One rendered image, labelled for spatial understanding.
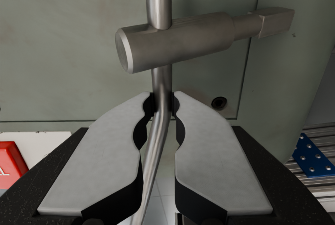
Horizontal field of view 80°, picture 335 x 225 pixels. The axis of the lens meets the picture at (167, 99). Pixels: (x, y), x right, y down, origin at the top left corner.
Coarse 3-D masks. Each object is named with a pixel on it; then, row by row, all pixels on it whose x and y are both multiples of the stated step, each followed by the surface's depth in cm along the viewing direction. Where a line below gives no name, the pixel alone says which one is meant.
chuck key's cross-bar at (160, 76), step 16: (160, 0) 9; (160, 16) 9; (160, 80) 11; (160, 96) 12; (160, 112) 12; (160, 128) 13; (160, 144) 14; (144, 160) 15; (144, 176) 15; (144, 192) 16; (144, 208) 17
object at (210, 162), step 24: (192, 120) 9; (216, 120) 9; (192, 144) 8; (216, 144) 8; (192, 168) 7; (216, 168) 7; (240, 168) 7; (192, 192) 6; (216, 192) 6; (240, 192) 6; (264, 192) 6; (192, 216) 7; (216, 216) 6
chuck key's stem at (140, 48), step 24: (144, 24) 10; (192, 24) 10; (216, 24) 10; (240, 24) 12; (264, 24) 12; (288, 24) 13; (120, 48) 10; (144, 48) 9; (168, 48) 9; (192, 48) 10; (216, 48) 11
